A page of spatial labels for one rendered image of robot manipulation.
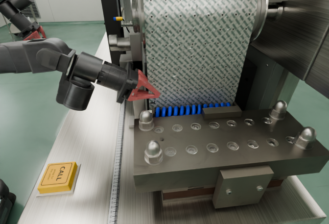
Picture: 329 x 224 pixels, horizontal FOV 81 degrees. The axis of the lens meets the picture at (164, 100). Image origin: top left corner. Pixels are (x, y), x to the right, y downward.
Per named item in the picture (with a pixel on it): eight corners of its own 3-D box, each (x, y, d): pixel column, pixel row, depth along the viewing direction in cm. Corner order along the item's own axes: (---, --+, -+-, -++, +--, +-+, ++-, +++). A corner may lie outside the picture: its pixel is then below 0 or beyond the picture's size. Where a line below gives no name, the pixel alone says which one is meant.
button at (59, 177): (50, 168, 51) (47, 162, 50) (78, 166, 52) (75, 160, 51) (40, 194, 46) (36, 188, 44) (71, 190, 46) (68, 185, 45)
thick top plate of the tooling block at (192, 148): (135, 136, 52) (133, 118, 48) (276, 124, 56) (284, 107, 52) (135, 193, 39) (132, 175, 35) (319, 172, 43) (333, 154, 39)
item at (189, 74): (149, 112, 53) (145, 45, 42) (232, 106, 55) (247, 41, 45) (149, 113, 53) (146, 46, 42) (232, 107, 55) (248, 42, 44)
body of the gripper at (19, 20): (39, 24, 87) (24, 9, 83) (33, 30, 79) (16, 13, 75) (28, 32, 88) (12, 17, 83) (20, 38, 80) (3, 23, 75)
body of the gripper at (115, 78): (123, 106, 44) (90, 94, 42) (125, 83, 53) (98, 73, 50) (135, 83, 41) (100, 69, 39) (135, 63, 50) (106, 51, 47)
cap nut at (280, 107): (266, 111, 51) (271, 97, 48) (278, 110, 51) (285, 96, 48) (273, 120, 48) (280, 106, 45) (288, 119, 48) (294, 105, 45)
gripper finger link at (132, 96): (153, 111, 49) (118, 98, 46) (152, 95, 55) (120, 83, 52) (167, 89, 46) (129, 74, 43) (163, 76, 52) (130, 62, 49)
